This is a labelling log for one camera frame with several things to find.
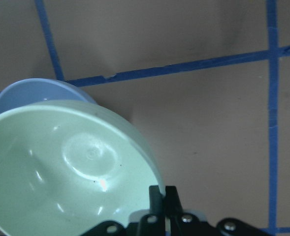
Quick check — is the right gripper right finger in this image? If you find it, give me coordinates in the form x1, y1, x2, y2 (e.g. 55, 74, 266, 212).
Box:
164, 186, 268, 236

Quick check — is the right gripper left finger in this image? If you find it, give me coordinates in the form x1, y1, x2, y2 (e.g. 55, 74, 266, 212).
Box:
83, 185, 166, 236

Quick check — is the green bowl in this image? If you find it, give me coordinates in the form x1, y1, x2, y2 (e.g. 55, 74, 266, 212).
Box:
0, 100, 165, 236

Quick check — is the blue bowl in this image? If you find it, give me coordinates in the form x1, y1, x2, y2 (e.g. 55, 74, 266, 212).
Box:
0, 78, 96, 114

